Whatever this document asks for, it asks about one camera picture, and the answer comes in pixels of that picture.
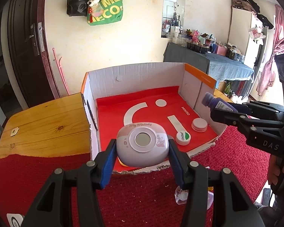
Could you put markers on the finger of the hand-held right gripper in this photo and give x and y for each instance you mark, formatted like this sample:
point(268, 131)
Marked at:
point(267, 112)
point(227, 118)

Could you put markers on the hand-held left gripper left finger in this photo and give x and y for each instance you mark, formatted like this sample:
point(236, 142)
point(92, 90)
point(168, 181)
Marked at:
point(108, 163)

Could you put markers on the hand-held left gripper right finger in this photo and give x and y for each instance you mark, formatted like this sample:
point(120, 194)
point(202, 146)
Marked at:
point(176, 164)

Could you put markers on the purple bottle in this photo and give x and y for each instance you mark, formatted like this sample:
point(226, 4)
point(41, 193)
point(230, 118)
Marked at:
point(215, 102)

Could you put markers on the white and green cap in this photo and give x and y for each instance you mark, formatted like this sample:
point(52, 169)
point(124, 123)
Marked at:
point(183, 138)

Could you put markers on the white round lid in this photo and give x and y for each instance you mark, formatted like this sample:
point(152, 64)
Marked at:
point(199, 124)

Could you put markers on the small clear bottle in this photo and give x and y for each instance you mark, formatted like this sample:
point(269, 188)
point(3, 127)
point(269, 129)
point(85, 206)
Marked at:
point(181, 195)

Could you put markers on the lilac round case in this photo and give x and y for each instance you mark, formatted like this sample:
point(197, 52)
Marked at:
point(142, 156)

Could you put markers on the orange cardboard box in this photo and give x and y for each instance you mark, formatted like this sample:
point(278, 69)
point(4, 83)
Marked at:
point(132, 92)

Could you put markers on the person's right hand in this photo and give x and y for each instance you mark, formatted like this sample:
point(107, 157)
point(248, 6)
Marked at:
point(273, 172)

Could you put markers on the potted green plant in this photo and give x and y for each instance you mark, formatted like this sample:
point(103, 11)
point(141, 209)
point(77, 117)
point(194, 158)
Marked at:
point(228, 88)

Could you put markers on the red knitted mat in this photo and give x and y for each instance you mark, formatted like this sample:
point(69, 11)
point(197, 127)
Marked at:
point(144, 201)

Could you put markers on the table with blue cloth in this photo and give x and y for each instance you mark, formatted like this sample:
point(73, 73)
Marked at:
point(227, 68)

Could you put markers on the pink curtain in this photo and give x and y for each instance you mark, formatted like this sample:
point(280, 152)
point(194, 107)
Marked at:
point(281, 45)

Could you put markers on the dark woven basket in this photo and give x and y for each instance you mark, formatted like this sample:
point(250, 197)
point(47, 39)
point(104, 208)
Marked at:
point(197, 47)

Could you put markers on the white wardrobe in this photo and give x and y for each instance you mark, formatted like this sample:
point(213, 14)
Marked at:
point(241, 30)

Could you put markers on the pink shoehorn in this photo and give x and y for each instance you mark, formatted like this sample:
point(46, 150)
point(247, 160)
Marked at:
point(61, 75)

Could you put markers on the white charger pad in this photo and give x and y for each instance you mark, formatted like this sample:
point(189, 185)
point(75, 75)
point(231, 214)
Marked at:
point(14, 220)

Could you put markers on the patterned bag on wardrobe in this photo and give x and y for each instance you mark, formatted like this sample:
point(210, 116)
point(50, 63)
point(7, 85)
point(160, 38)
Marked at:
point(245, 3)

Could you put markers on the dark brown door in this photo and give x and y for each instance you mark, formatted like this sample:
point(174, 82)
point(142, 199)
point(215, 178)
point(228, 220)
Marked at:
point(23, 47)

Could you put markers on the red tassel charm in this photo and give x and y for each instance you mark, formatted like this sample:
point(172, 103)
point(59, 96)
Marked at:
point(91, 15)

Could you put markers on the green tote bag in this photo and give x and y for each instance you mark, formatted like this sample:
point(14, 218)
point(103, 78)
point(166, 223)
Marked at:
point(108, 9)

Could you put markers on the black backpack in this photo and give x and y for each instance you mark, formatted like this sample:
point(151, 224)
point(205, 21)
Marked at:
point(78, 2)

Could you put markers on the wall mirror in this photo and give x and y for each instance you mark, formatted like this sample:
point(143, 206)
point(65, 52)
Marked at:
point(174, 4)

